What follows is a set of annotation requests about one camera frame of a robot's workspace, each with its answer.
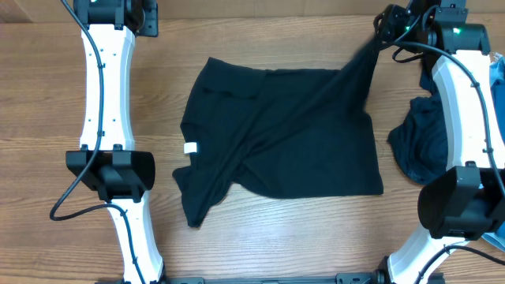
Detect black t-shirt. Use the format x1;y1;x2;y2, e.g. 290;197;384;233
173;38;383;228

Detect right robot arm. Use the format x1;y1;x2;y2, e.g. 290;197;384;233
368;1;504;283

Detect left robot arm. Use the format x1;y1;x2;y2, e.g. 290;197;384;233
64;0;166;283

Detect light blue denim jeans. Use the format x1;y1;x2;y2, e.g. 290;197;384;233
481;53;505;252

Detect dark navy shirt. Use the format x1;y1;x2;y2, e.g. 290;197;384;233
387;67;448;185

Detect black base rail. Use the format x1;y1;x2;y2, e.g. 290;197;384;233
161;272;373;284

